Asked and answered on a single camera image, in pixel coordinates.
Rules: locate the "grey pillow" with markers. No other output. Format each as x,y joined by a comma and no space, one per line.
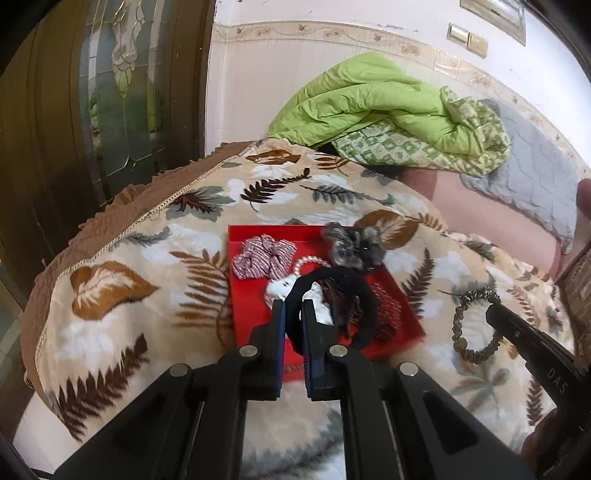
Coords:
535,175

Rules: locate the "white scrunchie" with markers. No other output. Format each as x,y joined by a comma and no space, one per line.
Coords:
279,288

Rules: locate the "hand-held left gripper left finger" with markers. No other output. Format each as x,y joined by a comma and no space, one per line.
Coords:
278,346

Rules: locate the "brown ruffled bedspread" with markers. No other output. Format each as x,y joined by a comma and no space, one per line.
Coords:
92,217

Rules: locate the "gold wall switch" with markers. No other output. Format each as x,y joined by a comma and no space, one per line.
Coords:
457,32
478,45

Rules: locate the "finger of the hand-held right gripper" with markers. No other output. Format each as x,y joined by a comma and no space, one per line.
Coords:
508,323

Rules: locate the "green quilt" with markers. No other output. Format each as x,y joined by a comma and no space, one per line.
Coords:
360,97

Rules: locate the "gold wall frame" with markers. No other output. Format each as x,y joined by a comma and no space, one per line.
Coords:
494,11

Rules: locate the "pink striped scrunchie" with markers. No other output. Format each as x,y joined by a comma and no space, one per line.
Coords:
261,258

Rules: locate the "wooden stained glass door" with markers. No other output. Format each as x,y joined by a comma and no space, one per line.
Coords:
46,115

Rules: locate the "red tray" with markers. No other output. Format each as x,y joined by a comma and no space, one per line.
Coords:
249,314

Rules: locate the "grey scrunchie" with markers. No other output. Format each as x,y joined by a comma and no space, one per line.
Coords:
351,242

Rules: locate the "leaf print fleece blanket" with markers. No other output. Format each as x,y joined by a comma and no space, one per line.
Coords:
138,230

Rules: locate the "pink bedsheet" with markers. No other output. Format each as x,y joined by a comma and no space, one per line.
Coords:
485,221

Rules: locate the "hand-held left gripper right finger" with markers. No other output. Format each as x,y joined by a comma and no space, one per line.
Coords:
310,346

